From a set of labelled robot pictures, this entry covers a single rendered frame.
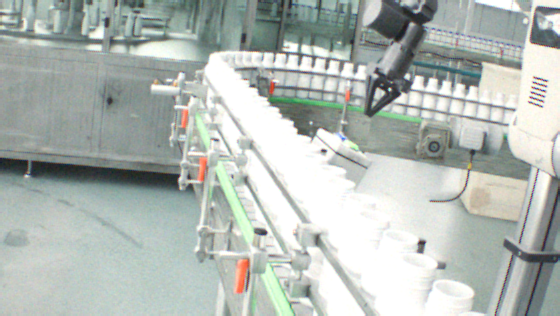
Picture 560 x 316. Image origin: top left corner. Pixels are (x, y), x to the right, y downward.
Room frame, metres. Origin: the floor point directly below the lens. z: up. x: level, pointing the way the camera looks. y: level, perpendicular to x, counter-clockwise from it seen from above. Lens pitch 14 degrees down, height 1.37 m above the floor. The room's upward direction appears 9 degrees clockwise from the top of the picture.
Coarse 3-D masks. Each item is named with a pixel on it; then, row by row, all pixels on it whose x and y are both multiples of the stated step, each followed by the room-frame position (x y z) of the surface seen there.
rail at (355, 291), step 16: (208, 80) 1.87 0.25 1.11; (240, 128) 1.27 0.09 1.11; (272, 176) 0.96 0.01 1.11; (256, 192) 1.06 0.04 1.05; (288, 192) 0.86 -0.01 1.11; (272, 224) 0.91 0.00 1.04; (320, 240) 0.70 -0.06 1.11; (336, 256) 0.65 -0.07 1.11; (336, 272) 0.63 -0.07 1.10; (352, 288) 0.58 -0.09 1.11; (320, 304) 0.66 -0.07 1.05; (368, 304) 0.54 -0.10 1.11
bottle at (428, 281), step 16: (400, 256) 0.54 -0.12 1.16; (416, 256) 0.55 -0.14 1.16; (400, 272) 0.53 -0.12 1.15; (416, 272) 0.52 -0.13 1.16; (432, 272) 0.52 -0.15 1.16; (400, 288) 0.52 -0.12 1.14; (416, 288) 0.52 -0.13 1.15; (384, 304) 0.52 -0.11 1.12; (400, 304) 0.52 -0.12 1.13; (416, 304) 0.52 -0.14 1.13
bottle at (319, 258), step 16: (336, 192) 0.75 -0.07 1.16; (352, 192) 0.76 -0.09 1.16; (320, 208) 0.76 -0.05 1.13; (336, 208) 0.75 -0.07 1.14; (320, 224) 0.74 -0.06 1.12; (336, 224) 0.74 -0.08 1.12; (320, 256) 0.74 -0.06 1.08; (304, 272) 0.75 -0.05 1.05; (320, 272) 0.74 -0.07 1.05; (304, 304) 0.74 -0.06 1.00
